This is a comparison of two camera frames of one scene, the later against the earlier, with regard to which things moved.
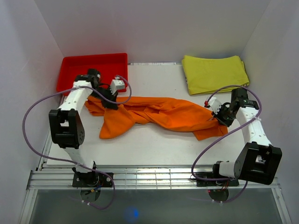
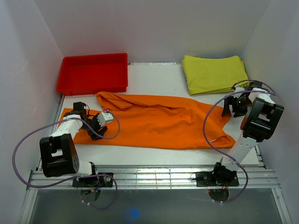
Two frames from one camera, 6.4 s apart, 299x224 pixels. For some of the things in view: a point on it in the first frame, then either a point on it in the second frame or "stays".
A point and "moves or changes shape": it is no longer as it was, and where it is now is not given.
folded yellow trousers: [206, 76] stays
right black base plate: [214, 175] stays
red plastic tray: [112, 67] stays
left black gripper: [110, 105] to [103, 130]
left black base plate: [92, 179] stays
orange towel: [164, 114] moves or changes shape
